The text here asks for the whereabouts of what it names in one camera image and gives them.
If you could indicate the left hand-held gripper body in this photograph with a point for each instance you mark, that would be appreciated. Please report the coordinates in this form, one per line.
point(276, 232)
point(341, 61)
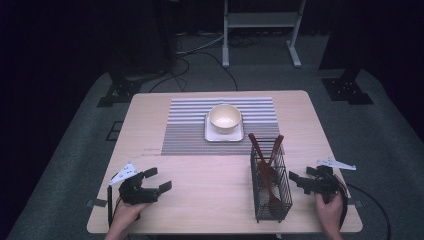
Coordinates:
point(135, 191)

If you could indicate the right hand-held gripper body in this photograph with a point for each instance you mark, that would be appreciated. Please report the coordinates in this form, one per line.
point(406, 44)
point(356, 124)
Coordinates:
point(321, 185)

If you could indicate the person's left hand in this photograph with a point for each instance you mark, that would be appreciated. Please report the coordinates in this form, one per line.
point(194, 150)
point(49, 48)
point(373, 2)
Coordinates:
point(125, 216)

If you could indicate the person's right hand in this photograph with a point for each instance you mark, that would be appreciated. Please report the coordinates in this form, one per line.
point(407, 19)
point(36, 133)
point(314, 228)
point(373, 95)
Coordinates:
point(330, 216)

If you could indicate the brown wooden utensil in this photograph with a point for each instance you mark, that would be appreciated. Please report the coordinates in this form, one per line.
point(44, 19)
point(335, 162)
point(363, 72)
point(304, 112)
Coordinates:
point(277, 146)

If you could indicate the striped woven placemat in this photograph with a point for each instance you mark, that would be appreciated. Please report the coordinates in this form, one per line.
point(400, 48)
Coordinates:
point(186, 133)

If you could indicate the white square plate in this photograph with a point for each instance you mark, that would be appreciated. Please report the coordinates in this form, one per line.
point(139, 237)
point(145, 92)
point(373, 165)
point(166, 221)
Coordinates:
point(213, 136)

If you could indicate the black stand base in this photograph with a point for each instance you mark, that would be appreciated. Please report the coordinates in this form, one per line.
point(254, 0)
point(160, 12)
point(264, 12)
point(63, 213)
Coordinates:
point(121, 91)
point(346, 90)

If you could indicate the cream ceramic bowl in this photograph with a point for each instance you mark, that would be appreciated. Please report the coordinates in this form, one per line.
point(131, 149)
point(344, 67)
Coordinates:
point(225, 120)

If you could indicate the dark cabinet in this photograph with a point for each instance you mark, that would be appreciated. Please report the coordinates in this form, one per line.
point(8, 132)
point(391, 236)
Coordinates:
point(143, 33)

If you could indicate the white metal stand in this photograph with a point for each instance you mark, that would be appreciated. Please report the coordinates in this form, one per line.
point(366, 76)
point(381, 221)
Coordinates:
point(263, 19)

